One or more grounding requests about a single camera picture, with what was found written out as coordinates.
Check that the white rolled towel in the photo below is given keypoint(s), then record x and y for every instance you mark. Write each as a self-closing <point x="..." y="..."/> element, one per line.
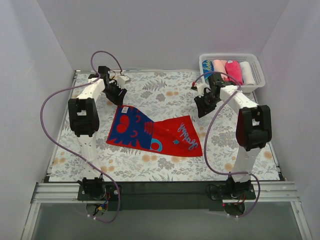
<point x="247" y="75"/>

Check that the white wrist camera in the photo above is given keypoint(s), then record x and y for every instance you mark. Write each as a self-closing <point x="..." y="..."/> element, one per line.
<point x="200" y="88"/>
<point x="122" y="80"/>

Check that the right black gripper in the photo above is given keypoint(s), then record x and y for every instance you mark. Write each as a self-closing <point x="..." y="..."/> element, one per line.
<point x="208" y="101"/>

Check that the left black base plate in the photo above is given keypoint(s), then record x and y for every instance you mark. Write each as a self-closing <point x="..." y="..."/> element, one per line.
<point x="112" y="193"/>

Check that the blue printed rolled towel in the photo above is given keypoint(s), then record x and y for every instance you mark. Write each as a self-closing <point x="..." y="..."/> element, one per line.
<point x="207" y="68"/>

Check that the aluminium frame rail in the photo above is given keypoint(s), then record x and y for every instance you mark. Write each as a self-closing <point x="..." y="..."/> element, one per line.
<point x="52" y="193"/>

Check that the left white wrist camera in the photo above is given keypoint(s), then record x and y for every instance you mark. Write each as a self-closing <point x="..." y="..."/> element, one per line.
<point x="122" y="80"/>

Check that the red blue towel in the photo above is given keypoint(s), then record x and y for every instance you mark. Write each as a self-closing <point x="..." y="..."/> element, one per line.
<point x="174" y="136"/>

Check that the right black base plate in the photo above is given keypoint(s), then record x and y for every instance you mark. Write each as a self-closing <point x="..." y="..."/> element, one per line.
<point x="222" y="191"/>

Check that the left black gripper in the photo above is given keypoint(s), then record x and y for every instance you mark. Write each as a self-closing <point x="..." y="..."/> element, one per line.
<point x="114" y="90"/>

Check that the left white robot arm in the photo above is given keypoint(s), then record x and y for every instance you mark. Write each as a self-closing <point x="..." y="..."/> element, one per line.
<point x="84" y="122"/>

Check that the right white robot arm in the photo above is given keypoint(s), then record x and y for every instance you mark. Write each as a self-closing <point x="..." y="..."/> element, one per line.
<point x="253" y="131"/>

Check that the pink red towel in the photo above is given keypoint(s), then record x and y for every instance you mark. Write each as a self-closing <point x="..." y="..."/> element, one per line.
<point x="233" y="69"/>

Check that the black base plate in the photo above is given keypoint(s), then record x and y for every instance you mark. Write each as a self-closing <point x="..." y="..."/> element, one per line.
<point x="112" y="193"/>
<point x="222" y="191"/>

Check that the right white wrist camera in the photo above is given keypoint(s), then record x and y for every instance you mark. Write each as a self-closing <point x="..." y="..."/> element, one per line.
<point x="200" y="88"/>

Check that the floral table mat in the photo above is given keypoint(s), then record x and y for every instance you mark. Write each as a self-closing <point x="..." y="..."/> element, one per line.
<point x="163" y="95"/>

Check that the peach rolled towel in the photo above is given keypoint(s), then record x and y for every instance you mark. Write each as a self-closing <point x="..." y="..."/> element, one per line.
<point x="219" y="66"/>

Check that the white plastic basket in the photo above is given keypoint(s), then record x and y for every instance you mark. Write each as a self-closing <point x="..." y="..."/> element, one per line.
<point x="255" y="67"/>

